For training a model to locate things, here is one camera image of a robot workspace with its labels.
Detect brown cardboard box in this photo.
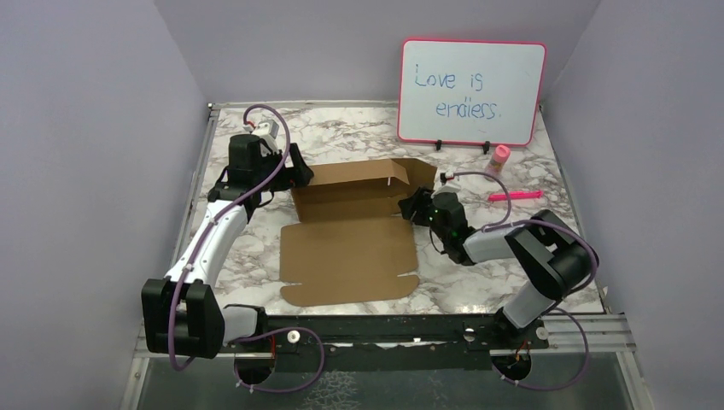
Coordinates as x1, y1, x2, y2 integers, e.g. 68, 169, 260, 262
279, 158, 437, 307

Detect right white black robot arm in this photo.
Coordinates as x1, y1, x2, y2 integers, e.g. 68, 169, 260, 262
398, 188, 599, 348

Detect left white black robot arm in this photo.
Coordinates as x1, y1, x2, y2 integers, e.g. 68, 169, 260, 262
141, 134, 314, 371

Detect pink marker pen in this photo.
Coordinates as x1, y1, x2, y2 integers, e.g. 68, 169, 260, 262
488, 190, 544, 202

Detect pink capped small bottle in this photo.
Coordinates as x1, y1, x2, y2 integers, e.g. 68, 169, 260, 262
485, 144, 511, 178

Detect pink framed whiteboard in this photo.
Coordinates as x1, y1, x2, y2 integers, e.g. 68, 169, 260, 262
397, 38, 547, 147

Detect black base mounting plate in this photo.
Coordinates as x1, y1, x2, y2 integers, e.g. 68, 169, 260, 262
219, 313, 549, 372

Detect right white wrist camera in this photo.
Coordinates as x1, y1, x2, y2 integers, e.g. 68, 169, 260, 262
436, 173, 461, 194

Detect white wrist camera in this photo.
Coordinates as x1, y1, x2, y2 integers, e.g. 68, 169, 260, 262
436, 173, 461, 194
244, 120, 279, 156

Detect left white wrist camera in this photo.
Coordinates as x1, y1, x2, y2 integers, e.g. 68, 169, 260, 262
244, 120, 279, 156

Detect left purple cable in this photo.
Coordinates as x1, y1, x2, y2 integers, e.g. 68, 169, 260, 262
168, 105, 327, 395

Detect purple cable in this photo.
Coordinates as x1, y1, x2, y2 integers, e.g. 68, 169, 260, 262
443, 170, 601, 393
168, 105, 327, 395

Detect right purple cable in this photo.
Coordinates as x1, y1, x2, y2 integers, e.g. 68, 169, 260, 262
443, 170, 601, 393

